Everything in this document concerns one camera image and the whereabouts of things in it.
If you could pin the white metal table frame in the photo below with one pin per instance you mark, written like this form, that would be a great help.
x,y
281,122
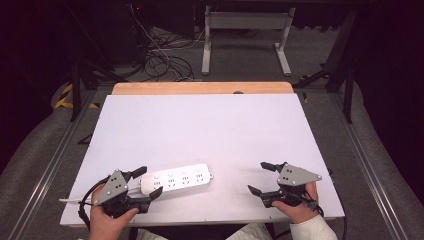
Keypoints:
x,y
246,20

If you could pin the person's white clothing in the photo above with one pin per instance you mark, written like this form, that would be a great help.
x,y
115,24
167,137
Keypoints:
x,y
248,233

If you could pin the aluminium floor rail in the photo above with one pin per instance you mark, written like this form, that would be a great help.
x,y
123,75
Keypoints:
x,y
50,170
366,166

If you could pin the yellow black hazard tape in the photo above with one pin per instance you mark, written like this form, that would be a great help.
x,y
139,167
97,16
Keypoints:
x,y
65,98

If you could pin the person's left hand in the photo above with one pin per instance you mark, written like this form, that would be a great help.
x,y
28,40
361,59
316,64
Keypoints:
x,y
106,228

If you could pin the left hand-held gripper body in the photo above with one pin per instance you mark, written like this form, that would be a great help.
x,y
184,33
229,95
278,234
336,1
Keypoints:
x,y
115,188

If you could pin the black computer case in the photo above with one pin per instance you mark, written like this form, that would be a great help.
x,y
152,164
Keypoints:
x,y
140,26

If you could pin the person's right hand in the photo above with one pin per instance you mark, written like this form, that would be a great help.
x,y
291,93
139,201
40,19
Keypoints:
x,y
300,215

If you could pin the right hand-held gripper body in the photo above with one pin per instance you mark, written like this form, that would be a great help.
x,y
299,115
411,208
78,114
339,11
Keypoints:
x,y
295,176

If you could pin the white power strip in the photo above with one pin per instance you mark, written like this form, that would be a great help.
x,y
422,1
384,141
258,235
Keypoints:
x,y
180,178

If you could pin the wooden table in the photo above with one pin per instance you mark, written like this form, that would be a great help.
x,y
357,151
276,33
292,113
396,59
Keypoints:
x,y
200,88

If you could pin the white table board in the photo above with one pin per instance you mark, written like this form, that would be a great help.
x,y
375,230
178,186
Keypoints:
x,y
206,133

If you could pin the black metal stand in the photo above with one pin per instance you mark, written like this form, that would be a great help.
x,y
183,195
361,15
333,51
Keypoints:
x,y
348,86
76,90

